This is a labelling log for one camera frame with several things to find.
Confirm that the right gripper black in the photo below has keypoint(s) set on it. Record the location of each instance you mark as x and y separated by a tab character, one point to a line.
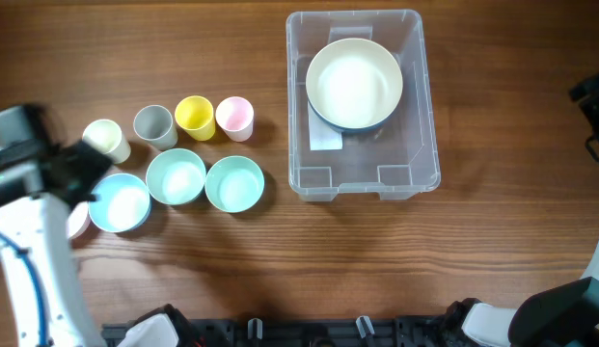
594	106

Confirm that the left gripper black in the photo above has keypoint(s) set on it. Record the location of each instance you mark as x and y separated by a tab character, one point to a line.
99	157

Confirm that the pink small bowl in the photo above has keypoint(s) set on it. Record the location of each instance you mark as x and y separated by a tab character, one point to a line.
78	220

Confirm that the cream cup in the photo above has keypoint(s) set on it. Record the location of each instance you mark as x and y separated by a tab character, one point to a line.
107	137

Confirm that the light blue small bowl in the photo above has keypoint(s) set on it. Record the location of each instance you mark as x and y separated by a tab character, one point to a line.
122	203

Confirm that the grey cup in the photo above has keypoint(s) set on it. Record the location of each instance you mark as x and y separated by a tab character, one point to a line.
156	125

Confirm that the mint small bowl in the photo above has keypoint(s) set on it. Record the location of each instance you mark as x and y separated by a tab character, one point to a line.
234	184
176	176

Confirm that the yellow cup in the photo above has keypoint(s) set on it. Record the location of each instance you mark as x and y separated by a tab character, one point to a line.
195	115

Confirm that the pink cup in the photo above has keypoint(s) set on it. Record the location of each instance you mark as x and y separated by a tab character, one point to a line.
236	115

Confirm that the clear plastic storage container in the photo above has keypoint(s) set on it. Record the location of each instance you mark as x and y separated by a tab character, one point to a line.
396	161

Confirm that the cream bowl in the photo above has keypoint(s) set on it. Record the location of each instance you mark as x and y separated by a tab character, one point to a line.
354	82

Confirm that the dark blue bowl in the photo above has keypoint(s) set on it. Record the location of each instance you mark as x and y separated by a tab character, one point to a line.
343	129

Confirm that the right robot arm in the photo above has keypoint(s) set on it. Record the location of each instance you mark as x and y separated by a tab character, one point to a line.
567	315

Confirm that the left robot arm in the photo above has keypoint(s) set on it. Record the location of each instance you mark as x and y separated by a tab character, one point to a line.
40	184

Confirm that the white label in container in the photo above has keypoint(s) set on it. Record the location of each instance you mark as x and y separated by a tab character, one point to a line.
321	135

